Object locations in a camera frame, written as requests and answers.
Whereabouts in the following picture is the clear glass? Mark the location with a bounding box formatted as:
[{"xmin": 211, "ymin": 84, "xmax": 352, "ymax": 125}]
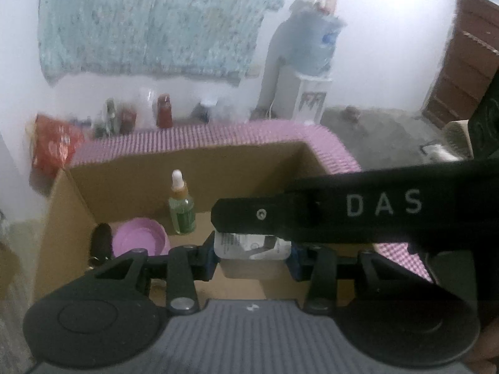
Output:
[{"xmin": 139, "ymin": 87, "xmax": 156, "ymax": 127}]

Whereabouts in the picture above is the white shoe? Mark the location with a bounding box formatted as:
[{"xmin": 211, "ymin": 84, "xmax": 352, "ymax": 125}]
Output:
[{"xmin": 420, "ymin": 144, "xmax": 463, "ymax": 161}]

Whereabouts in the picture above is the white water dispenser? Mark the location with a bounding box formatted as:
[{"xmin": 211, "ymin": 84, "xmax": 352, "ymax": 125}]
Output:
[{"xmin": 293, "ymin": 72, "xmax": 333, "ymax": 124}]

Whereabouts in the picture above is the pink plastic bowl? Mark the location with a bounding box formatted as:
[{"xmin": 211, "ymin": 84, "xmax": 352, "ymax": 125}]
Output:
[{"xmin": 112, "ymin": 218, "xmax": 171, "ymax": 258}]

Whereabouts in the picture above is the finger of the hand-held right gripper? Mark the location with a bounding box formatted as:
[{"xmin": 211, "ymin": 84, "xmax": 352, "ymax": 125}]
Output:
[{"xmin": 211, "ymin": 194, "xmax": 317, "ymax": 243}]

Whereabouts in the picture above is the blue water dispenser bottle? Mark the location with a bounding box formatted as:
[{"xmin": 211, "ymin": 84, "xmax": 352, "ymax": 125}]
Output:
[{"xmin": 290, "ymin": 11, "xmax": 346, "ymax": 75}]

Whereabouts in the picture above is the brown wooden door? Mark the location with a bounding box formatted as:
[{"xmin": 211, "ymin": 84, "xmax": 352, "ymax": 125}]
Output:
[{"xmin": 422, "ymin": 0, "xmax": 499, "ymax": 130}]

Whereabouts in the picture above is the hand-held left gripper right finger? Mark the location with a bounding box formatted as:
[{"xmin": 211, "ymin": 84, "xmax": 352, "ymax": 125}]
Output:
[{"xmin": 289, "ymin": 242, "xmax": 433, "ymax": 315}]

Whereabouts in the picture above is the teal patterned cloth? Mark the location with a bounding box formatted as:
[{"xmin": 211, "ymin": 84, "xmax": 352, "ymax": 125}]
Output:
[{"xmin": 38, "ymin": 0, "xmax": 290, "ymax": 85}]

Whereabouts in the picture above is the pink checked blanket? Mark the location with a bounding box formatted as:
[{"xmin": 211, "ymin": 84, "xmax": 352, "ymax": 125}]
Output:
[{"xmin": 71, "ymin": 119, "xmax": 434, "ymax": 282}]

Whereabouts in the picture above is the red sauce bottle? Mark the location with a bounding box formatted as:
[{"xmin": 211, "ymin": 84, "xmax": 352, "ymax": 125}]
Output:
[{"xmin": 157, "ymin": 94, "xmax": 173, "ymax": 128}]

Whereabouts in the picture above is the beige basket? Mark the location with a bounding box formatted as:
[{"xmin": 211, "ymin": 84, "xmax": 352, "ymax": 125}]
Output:
[{"xmin": 443, "ymin": 120, "xmax": 473, "ymax": 157}]

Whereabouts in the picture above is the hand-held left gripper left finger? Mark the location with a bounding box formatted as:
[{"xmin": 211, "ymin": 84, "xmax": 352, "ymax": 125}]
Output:
[{"xmin": 91, "ymin": 236, "xmax": 217, "ymax": 316}]

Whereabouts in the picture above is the green dropper bottle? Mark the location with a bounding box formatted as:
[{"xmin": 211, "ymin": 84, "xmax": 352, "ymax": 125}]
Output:
[{"xmin": 167, "ymin": 169, "xmax": 196, "ymax": 235}]

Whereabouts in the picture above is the red jar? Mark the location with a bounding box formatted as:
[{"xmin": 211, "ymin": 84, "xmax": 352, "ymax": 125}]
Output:
[{"xmin": 120, "ymin": 104, "xmax": 138, "ymax": 134}]

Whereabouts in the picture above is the dark glass bottle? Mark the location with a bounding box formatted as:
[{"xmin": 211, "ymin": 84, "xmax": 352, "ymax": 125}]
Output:
[{"xmin": 94, "ymin": 98, "xmax": 119, "ymax": 138}]

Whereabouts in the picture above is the brown cardboard box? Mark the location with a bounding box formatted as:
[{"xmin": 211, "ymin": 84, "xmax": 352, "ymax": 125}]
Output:
[{"xmin": 33, "ymin": 140, "xmax": 364, "ymax": 309}]

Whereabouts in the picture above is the red snack bag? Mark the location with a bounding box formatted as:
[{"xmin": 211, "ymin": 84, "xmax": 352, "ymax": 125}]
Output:
[{"xmin": 32, "ymin": 114, "xmax": 85, "ymax": 178}]

